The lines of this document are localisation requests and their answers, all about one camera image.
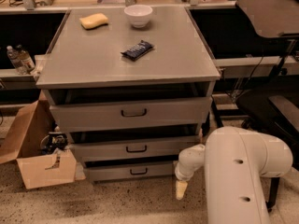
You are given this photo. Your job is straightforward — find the brown labelled bottle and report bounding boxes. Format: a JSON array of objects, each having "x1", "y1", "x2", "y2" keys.
[{"x1": 16, "y1": 45, "x2": 36, "y2": 72}]

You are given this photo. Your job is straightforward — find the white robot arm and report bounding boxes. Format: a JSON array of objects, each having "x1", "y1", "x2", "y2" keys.
[{"x1": 175, "y1": 126, "x2": 293, "y2": 224}]

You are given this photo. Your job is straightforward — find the black item in box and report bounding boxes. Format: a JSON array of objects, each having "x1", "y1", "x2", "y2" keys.
[{"x1": 40, "y1": 133, "x2": 68, "y2": 155}]

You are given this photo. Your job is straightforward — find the grey drawer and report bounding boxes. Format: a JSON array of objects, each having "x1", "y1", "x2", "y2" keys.
[
  {"x1": 83, "y1": 161, "x2": 175, "y2": 182},
  {"x1": 70, "y1": 135, "x2": 200, "y2": 162},
  {"x1": 50, "y1": 97, "x2": 211, "y2": 133}
]

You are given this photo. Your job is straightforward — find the open cardboard box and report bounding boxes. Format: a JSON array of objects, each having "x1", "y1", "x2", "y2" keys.
[{"x1": 0, "y1": 92, "x2": 86, "y2": 189}]

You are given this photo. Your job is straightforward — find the white ceramic bowl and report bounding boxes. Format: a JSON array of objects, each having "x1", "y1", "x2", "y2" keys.
[{"x1": 124, "y1": 5, "x2": 153, "y2": 28}]

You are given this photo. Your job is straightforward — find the grey drawer cabinet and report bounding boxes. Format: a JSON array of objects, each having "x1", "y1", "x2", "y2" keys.
[{"x1": 37, "y1": 6, "x2": 220, "y2": 170}]

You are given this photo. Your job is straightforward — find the grey top drawer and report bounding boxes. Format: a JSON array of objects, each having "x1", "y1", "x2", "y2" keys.
[{"x1": 50, "y1": 97, "x2": 211, "y2": 133}]

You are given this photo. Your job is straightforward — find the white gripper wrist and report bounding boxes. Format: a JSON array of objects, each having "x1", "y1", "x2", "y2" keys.
[{"x1": 175, "y1": 144, "x2": 206, "y2": 200}]

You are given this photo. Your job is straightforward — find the clear plastic water bottle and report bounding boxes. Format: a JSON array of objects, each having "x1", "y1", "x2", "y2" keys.
[{"x1": 7, "y1": 46, "x2": 28, "y2": 75}]

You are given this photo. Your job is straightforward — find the black office chair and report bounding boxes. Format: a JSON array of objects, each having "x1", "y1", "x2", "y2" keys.
[{"x1": 211, "y1": 0, "x2": 299, "y2": 212}]

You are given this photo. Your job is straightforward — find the grey bottom drawer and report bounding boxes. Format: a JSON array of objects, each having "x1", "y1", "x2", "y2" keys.
[{"x1": 83, "y1": 161, "x2": 175, "y2": 182}]

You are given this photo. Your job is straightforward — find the grey middle drawer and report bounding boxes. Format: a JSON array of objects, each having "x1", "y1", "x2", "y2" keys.
[{"x1": 70, "y1": 135, "x2": 200, "y2": 162}]

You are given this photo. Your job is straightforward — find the yellow sponge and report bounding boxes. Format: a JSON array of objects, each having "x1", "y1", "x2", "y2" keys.
[{"x1": 79, "y1": 13, "x2": 108, "y2": 30}]

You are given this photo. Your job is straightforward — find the dark blue snack packet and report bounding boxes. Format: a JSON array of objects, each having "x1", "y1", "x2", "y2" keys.
[{"x1": 121, "y1": 40, "x2": 154, "y2": 61}]

